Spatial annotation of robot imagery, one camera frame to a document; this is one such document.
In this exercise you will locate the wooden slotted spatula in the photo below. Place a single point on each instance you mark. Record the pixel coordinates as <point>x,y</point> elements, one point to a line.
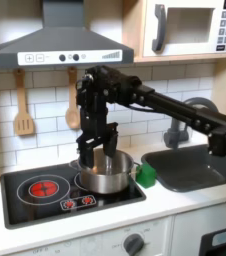
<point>23,123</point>

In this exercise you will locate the steel pot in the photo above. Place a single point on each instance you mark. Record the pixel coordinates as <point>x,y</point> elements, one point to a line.
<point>108,181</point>

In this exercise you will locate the grey oven knob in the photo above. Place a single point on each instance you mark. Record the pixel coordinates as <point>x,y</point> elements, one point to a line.
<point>133,245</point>

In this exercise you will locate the wooden spoon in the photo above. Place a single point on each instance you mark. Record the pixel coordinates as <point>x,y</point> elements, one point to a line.
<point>73,116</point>

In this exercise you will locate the green block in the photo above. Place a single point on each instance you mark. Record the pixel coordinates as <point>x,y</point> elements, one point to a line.
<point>146,176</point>

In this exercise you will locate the wooden kitchen cabinet frame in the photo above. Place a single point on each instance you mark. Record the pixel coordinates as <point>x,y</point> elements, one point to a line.
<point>223,83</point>

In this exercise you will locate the dark grey sink basin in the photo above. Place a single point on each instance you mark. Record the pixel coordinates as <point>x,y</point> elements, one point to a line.
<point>188,170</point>

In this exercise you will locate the black oven door panel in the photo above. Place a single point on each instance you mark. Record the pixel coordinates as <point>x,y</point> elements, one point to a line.
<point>221,243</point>

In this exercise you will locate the grey extractor hood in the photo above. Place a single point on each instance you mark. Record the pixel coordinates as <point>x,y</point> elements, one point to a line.
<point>61,43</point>

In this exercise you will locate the black toy stove top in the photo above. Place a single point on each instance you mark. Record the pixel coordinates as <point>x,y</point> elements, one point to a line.
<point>21,210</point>

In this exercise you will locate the grey tap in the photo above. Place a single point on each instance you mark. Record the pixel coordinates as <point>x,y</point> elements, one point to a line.
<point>175,135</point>

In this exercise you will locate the white kitchen base cabinet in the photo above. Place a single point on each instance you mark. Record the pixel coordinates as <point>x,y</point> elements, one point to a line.
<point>185,230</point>

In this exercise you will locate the white toy microwave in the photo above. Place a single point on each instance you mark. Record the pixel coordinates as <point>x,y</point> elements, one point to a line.
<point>188,26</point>

